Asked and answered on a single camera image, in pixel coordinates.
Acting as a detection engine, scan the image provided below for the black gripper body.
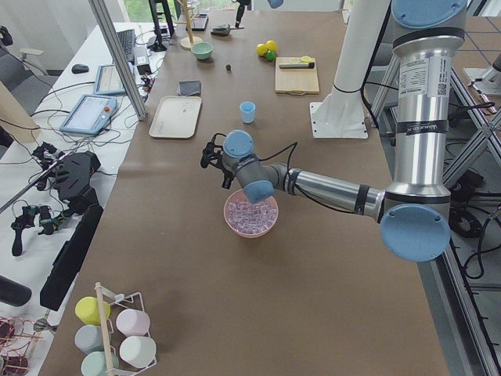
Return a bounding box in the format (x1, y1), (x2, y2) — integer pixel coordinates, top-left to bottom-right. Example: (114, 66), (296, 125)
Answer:
(234, 0), (251, 12)
(200, 132), (234, 176)

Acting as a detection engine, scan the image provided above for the steel ice scoop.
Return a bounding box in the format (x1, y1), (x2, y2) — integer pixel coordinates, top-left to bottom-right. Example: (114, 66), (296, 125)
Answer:
(211, 23), (232, 37)

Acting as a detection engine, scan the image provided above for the pink bowl of ice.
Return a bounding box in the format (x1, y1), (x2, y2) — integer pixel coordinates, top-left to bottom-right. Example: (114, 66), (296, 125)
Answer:
(223, 190), (279, 238)

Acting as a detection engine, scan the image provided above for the blue plastic cup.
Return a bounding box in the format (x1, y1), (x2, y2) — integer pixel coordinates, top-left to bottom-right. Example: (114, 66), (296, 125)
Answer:
(240, 101), (256, 124)

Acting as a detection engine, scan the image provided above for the pink cup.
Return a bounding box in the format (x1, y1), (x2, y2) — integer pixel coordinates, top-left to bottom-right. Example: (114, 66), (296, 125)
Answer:
(116, 309), (150, 337)

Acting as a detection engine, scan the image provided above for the yellow cup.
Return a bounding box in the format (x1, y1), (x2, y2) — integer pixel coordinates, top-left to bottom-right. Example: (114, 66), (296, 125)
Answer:
(74, 296), (100, 326)

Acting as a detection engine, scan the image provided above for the white mint cup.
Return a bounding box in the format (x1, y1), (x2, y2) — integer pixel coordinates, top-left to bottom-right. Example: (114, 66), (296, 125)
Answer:
(119, 336), (157, 368)

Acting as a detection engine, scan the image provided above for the white cup rack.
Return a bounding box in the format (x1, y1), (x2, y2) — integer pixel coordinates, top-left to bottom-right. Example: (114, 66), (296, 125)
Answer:
(95, 282), (158, 375)

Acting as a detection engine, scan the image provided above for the grey blue cup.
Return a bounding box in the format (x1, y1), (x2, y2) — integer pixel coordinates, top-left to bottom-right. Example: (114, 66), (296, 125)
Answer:
(74, 324), (104, 355)

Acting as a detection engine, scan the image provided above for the green mint cup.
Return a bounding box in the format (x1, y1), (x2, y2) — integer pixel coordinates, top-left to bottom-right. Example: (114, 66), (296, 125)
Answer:
(81, 351), (108, 376)

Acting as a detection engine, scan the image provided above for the yellow lemon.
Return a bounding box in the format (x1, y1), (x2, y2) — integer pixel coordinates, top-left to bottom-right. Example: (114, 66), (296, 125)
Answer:
(265, 40), (278, 52)
(255, 43), (268, 56)

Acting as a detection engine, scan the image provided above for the cream rabbit tray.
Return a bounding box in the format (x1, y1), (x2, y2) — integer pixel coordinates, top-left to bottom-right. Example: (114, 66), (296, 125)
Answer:
(149, 96), (202, 139)

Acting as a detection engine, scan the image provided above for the green lime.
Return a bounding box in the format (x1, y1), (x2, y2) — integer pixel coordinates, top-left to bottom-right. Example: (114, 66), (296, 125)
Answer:
(265, 51), (276, 62)

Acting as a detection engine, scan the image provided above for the green ceramic bowl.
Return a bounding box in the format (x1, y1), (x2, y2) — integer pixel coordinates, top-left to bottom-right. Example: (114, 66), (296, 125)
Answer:
(191, 42), (214, 61)

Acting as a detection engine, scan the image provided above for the wooden glass stand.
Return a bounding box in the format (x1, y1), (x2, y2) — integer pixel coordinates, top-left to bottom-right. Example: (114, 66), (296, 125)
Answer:
(176, 0), (203, 50)

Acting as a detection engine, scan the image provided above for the steel muddler bar tool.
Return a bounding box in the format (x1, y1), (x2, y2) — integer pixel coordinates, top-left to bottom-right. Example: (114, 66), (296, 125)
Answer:
(279, 62), (315, 70)

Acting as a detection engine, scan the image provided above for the grey folded cloth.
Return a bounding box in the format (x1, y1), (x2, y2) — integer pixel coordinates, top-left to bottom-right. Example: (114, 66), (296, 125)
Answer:
(177, 80), (201, 96)

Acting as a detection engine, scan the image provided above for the wooden cutting board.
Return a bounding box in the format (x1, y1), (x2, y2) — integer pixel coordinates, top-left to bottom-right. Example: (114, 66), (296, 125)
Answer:
(275, 57), (320, 95)

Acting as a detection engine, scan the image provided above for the black keyboard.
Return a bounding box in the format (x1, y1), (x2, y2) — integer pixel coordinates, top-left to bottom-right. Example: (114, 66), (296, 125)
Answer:
(116, 29), (135, 63)

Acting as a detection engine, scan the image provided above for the blue teach pendant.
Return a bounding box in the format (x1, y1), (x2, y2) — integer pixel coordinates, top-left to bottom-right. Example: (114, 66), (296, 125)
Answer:
(59, 94), (117, 136)
(93, 64), (126, 96)

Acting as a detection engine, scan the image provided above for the black computer mouse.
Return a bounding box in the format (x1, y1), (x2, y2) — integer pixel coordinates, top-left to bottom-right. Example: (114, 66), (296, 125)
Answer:
(71, 63), (89, 74)

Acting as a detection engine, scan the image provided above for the aluminium frame post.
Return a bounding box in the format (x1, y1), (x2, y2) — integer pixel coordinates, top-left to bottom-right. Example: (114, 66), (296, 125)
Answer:
(88, 0), (146, 121)

